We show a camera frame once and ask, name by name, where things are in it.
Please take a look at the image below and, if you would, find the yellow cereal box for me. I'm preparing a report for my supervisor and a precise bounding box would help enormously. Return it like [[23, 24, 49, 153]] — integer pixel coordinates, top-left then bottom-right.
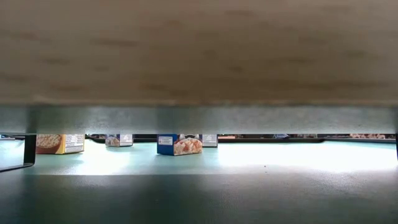
[[35, 134, 85, 156]]

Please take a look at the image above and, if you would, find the black metal table frame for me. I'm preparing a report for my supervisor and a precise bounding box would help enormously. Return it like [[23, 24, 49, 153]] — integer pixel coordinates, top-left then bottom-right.
[[85, 136, 397, 144]]

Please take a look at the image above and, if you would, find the blue cereal box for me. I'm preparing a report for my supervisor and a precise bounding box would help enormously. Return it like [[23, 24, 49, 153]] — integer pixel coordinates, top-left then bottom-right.
[[104, 134, 134, 147], [201, 134, 219, 148], [157, 134, 203, 156]]

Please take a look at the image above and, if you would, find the green table mat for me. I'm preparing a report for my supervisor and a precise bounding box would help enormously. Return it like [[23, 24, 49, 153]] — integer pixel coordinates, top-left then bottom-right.
[[0, 139, 398, 224]]

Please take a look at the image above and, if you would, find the wooden shelf with black legs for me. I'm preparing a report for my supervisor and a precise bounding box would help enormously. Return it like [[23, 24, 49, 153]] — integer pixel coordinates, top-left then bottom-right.
[[0, 0, 398, 173]]

